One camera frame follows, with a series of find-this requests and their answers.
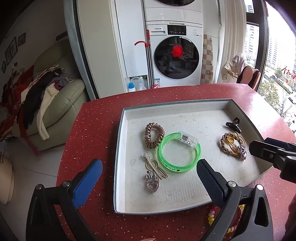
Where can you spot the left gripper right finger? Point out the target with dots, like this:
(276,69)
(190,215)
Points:
(255,223)

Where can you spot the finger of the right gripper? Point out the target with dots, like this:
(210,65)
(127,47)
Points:
(280,144)
(263,150)

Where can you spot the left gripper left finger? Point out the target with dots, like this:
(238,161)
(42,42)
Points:
(43,222)

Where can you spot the black hair claw clip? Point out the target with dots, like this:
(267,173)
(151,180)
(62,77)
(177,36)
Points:
(234,125)

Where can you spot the green translucent bangle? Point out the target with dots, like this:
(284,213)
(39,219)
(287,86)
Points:
(185,139)

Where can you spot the person's left hand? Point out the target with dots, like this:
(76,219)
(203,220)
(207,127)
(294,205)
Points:
(149,239)

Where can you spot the brown slipper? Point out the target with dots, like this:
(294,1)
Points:
(256,78)
(245,76)

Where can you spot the beige bag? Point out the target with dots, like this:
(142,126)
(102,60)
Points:
(233,68)

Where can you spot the checkered hanging cloth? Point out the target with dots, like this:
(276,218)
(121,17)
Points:
(207,71)

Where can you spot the green leather sofa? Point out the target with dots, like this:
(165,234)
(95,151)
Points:
(61,54)

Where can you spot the pile of clothes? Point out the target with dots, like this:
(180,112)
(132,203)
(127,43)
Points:
(40,111)

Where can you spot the white washing machine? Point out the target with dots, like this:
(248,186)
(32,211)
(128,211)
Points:
(176,52)

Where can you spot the white detergent jug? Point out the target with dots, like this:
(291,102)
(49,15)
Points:
(137,81)

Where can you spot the blue cap bottle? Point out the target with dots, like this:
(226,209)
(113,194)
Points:
(131,87)

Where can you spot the white dryer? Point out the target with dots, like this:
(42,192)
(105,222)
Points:
(176,11)

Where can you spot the white cabinet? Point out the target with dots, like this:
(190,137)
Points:
(112,34)

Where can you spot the red handled mop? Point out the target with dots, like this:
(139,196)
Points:
(147,45)

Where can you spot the wall picture frames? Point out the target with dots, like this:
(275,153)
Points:
(11,50)

